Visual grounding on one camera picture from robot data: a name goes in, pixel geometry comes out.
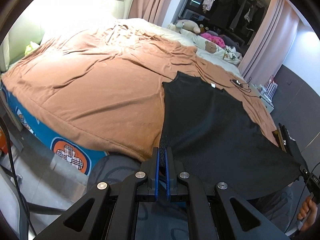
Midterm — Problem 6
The black mesh garment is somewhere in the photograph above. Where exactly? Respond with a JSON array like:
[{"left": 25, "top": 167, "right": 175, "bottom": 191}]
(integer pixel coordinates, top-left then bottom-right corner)
[{"left": 160, "top": 72, "right": 300, "bottom": 200}]

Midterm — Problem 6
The person's right hand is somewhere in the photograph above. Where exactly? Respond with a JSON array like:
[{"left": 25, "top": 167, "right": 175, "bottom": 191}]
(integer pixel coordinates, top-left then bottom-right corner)
[{"left": 297, "top": 196, "right": 318, "bottom": 231}]

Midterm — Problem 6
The blue patterned mattress sheet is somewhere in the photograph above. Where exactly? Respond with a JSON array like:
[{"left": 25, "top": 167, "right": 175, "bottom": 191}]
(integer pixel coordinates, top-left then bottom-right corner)
[{"left": 1, "top": 85, "right": 107, "bottom": 175}]

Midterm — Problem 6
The white bedside cabinet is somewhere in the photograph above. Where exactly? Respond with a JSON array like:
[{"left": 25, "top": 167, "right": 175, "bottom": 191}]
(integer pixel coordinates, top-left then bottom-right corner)
[{"left": 250, "top": 75, "right": 278, "bottom": 113}]

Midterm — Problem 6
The orange brown bed blanket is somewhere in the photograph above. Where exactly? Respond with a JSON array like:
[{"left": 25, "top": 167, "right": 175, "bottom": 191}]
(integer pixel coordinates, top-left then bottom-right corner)
[{"left": 2, "top": 20, "right": 276, "bottom": 161}]

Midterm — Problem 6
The brown teddy bear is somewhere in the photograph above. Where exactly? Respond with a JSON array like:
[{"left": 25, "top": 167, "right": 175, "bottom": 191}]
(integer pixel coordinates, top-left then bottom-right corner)
[{"left": 205, "top": 41, "right": 217, "bottom": 54}]

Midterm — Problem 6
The pink knitted item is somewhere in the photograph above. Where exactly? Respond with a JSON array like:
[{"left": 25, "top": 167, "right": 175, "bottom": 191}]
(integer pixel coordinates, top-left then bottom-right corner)
[{"left": 200, "top": 33, "right": 226, "bottom": 48}]

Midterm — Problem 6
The cream patterned bed sheet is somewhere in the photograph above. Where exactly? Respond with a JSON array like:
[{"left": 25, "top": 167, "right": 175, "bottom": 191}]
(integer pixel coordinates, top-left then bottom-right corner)
[{"left": 159, "top": 24, "right": 245, "bottom": 77}]

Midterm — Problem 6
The beige plush toy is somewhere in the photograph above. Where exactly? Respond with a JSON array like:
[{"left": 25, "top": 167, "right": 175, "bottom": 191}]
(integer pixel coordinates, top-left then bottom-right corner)
[{"left": 168, "top": 20, "right": 201, "bottom": 34}]

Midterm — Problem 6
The green wet wipes pack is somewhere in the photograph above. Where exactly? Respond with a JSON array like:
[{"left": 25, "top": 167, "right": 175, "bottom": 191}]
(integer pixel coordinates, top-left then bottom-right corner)
[{"left": 24, "top": 41, "right": 40, "bottom": 56}]

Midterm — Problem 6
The open dark wardrobe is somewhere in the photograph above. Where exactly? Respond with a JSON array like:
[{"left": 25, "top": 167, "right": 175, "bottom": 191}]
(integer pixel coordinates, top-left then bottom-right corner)
[{"left": 178, "top": 0, "right": 271, "bottom": 46}]

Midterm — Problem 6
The cream padded headboard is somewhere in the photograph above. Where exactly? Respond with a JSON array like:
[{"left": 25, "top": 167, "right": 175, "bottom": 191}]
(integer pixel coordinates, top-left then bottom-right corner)
[{"left": 1, "top": 0, "right": 133, "bottom": 72}]

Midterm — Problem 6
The black earphone cable device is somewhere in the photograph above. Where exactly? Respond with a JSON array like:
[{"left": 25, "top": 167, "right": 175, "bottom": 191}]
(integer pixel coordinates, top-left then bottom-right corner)
[{"left": 229, "top": 79, "right": 259, "bottom": 98}]

